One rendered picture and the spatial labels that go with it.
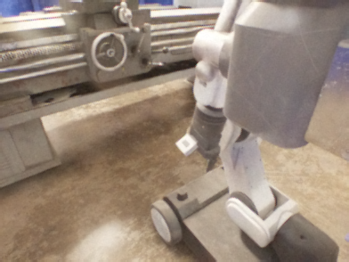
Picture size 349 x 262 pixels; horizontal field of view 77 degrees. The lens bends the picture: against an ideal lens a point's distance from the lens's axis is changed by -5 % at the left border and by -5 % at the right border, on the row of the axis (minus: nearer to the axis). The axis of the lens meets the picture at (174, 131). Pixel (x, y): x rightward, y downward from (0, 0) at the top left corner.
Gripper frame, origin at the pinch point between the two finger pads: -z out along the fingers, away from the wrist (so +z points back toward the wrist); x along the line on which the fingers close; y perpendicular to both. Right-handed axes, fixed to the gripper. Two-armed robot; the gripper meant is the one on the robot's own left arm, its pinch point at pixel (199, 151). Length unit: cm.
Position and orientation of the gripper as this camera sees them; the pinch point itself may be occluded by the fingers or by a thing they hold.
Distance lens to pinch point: 70.8
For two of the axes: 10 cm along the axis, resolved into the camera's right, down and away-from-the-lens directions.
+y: -8.1, 3.0, -4.9
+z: 1.3, -7.3, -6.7
